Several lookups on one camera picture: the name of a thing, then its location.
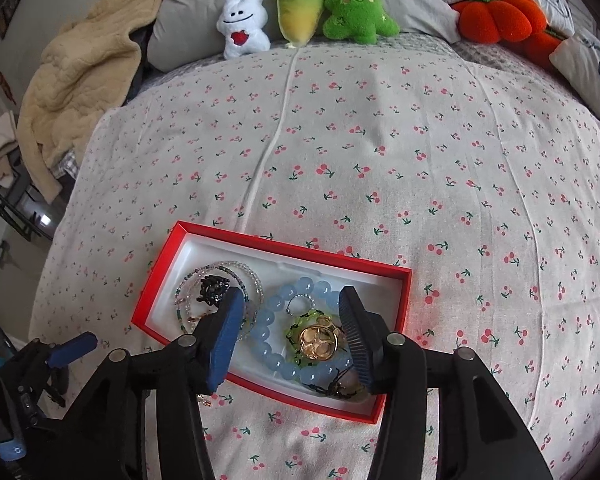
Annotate black charm trinket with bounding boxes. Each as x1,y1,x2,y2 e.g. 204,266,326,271
198,275,232,307

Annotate blue bead bracelet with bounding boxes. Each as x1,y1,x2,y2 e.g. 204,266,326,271
252,280,367,386

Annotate white plush toy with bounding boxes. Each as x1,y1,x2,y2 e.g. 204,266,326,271
216,0,272,60

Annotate silver beaded bracelet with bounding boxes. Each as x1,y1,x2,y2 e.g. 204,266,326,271
175,260,265,333

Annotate green tree plush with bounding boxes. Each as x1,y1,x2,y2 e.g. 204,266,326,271
322,0,401,45

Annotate deer print pillow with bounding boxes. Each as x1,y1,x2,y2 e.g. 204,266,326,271
549,25,600,137

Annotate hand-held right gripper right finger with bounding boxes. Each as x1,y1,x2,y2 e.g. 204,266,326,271
338,285,556,480

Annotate yellow green carrot plush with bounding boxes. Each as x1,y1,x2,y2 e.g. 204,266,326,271
272,0,327,47

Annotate beige quilted blanket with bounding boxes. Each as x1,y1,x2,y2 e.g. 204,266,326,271
17,0,167,202

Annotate green bead bracelet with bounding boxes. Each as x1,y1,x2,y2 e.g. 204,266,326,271
284,310,352,367

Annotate black cord pink bead bracelet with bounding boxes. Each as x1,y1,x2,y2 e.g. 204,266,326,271
302,365,369,404

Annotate red cardboard box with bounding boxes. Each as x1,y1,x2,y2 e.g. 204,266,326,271
131,220,413,425

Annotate gold ring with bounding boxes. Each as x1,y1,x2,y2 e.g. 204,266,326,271
299,324,340,361

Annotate black metal rack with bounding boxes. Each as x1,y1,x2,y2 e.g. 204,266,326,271
0,150,69,244

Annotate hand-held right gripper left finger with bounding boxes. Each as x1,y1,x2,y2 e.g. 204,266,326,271
55,287,246,480

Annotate beige cloth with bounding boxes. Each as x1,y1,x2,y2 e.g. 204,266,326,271
0,111,24,184

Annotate orange pumpkin plush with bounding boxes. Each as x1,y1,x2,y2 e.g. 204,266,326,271
450,0,569,69

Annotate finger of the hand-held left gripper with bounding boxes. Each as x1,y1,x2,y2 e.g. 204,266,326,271
46,332,99,369

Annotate grey pillow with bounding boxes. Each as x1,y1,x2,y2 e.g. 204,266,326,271
146,0,462,74

